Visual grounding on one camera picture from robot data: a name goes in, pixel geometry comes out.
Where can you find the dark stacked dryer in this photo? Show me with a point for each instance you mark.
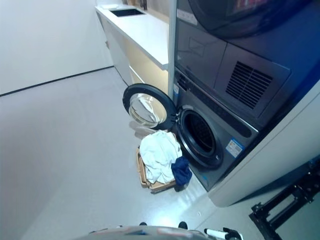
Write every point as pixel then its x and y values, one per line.
pixel 225 62

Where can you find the grey front-load washing machine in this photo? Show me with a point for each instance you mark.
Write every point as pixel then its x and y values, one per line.
pixel 222 140

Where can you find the white cloth garment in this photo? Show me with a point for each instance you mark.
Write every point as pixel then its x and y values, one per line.
pixel 160 155

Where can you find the grey robot torso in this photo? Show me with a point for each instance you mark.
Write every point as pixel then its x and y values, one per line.
pixel 147 233

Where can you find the dark blue cloth garment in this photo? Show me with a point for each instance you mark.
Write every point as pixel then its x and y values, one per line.
pixel 181 170

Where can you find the woven tan laundry basket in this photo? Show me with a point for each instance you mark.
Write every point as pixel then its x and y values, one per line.
pixel 146 175

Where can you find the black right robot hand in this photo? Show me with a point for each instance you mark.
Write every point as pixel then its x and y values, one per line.
pixel 222 233

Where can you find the white counter cabinet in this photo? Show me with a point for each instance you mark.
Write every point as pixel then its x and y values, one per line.
pixel 140 37

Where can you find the black recessed sink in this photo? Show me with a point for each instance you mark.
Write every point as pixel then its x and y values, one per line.
pixel 127 12

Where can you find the black metal frame stand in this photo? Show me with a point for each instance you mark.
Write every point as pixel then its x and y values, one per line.
pixel 287 200

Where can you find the grey vertical cabinet post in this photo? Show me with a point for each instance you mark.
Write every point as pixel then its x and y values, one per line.
pixel 172 50

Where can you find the round washing machine door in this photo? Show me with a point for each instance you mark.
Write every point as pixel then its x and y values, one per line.
pixel 146 108

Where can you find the white cabinet side panel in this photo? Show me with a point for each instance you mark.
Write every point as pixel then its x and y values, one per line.
pixel 270 160

